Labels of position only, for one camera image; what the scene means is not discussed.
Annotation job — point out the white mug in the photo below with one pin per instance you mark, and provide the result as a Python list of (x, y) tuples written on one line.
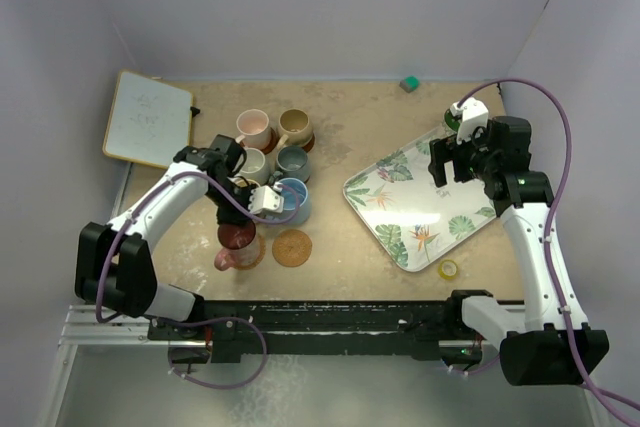
[(256, 167)]

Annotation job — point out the aluminium frame rail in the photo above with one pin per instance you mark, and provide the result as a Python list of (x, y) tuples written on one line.
[(82, 329)]

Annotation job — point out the small whiteboard wooden frame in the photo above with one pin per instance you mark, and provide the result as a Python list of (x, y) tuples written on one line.
[(149, 121)]

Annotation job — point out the yellow tape roll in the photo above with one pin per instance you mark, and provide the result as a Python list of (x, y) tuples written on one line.
[(448, 269)]

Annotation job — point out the red patterned mug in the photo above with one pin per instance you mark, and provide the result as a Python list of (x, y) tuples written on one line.
[(234, 240)]

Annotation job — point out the light blue mug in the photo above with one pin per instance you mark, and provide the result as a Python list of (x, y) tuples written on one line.
[(297, 204)]

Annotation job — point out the cream mug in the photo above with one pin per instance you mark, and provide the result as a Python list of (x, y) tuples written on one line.
[(245, 183)]

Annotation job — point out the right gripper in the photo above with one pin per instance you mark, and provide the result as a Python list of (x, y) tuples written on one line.
[(444, 150)]

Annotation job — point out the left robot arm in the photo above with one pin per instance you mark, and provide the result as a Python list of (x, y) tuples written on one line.
[(114, 268)]

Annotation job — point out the woven rattan coaster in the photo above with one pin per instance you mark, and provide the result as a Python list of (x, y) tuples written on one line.
[(256, 251), (292, 248)]

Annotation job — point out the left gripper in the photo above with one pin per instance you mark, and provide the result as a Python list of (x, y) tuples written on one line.
[(230, 218)]

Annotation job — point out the tan ceramic mug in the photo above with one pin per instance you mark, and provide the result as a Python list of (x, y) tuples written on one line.
[(294, 128)]

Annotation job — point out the brown ringed wood coaster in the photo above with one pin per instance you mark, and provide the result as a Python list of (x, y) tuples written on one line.
[(310, 144)]

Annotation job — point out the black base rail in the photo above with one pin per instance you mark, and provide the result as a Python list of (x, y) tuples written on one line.
[(421, 330)]

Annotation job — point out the green cup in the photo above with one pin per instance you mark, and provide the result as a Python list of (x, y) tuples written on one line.
[(452, 122)]

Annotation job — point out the grey blue mug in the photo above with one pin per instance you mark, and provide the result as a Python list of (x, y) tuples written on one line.
[(291, 162)]

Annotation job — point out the green eraser block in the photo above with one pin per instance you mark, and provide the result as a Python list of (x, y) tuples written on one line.
[(409, 84)]

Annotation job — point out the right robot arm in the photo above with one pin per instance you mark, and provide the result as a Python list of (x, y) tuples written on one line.
[(552, 343)]

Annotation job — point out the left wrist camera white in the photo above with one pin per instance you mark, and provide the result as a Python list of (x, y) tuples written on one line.
[(265, 200)]

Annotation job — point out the pink mug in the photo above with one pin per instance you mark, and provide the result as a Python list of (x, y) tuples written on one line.
[(254, 129)]

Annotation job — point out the leaf pattern tray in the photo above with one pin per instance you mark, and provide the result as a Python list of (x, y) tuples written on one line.
[(415, 221)]

